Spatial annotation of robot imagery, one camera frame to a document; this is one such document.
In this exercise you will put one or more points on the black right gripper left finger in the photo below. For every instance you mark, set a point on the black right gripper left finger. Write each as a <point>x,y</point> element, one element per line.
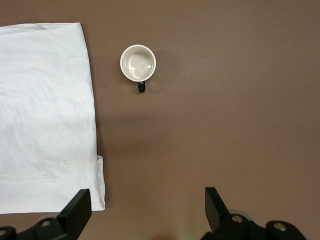
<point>75,212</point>

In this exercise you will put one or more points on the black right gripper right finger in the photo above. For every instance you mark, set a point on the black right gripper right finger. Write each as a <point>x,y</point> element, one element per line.
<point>215,210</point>

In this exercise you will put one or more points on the white cloth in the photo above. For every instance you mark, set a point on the white cloth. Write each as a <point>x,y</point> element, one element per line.
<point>45,100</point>

